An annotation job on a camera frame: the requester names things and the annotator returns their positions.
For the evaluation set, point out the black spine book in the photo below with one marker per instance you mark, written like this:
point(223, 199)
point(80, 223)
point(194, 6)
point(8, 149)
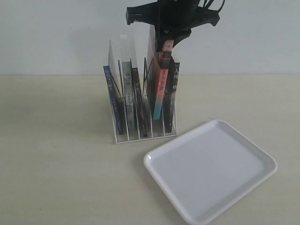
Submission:
point(170, 93)

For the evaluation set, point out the white wire book rack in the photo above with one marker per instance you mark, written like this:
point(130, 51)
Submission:
point(156, 128)

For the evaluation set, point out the white plastic tray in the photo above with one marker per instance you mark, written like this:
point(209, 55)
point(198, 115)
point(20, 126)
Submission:
point(208, 169)

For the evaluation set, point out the red teal spine book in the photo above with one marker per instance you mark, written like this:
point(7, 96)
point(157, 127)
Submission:
point(158, 64)

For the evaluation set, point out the blue moon cover book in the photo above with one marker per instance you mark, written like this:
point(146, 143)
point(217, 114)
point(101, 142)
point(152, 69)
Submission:
point(113, 89)

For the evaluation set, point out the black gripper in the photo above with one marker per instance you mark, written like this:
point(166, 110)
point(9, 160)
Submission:
point(171, 16)

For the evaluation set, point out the dark brown spine book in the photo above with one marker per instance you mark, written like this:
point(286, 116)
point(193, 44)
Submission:
point(141, 112)

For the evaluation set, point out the grey spine book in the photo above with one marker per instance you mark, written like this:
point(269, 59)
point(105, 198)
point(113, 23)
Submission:
point(128, 83)

